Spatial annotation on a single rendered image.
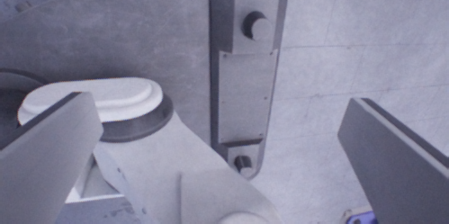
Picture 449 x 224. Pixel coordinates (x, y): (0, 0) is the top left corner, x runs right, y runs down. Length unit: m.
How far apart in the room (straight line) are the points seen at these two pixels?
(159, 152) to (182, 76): 0.21
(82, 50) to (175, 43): 0.17
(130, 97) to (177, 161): 0.12
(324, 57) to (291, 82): 0.13
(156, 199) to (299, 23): 0.60
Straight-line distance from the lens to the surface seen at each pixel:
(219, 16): 0.44
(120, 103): 0.35
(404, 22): 0.97
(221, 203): 0.23
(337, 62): 0.85
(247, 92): 0.51
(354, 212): 1.71
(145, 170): 0.31
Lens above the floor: 0.61
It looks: 57 degrees down
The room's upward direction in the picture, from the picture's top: 159 degrees clockwise
